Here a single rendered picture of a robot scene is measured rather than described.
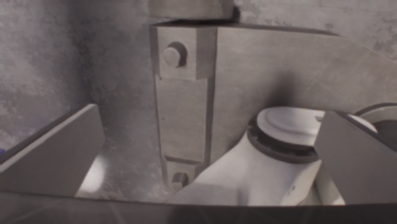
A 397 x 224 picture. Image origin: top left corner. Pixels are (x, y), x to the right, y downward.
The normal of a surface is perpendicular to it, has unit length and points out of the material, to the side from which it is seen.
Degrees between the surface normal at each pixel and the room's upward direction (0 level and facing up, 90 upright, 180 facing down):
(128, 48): 0
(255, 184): 90
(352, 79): 0
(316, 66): 0
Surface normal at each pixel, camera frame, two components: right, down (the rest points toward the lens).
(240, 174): 0.02, -0.88
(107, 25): -0.22, 0.46
